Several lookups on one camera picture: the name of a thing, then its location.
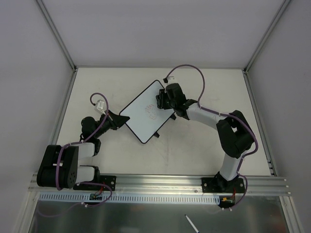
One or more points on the white marker pen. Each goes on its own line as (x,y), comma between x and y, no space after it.
(192,224)

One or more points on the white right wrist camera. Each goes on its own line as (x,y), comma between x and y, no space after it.
(171,80)

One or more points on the left aluminium frame post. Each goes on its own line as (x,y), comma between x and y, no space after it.
(47,17)

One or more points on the white slotted cable duct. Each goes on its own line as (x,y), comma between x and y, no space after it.
(130,198)

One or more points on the aluminium mounting rail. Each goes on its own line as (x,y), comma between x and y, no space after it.
(191,185)

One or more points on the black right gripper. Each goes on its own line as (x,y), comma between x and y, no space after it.
(162,100)

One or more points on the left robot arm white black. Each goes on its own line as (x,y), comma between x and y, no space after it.
(60,166)

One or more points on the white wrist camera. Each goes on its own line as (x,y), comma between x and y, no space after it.
(171,80)
(101,107)

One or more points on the right aluminium frame post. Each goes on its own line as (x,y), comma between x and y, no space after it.
(275,20)

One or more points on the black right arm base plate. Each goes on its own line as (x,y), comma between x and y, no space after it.
(220,185)

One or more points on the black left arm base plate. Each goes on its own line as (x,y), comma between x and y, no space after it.
(108,180)

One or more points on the aluminium frame post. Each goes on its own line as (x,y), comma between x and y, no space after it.
(275,20)
(47,17)

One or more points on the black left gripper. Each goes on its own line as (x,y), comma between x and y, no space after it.
(113,120)

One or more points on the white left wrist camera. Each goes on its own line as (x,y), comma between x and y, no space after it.
(101,107)

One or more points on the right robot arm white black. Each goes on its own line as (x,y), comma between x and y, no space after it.
(235,135)

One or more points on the white whiteboard black frame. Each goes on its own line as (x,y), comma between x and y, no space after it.
(145,117)

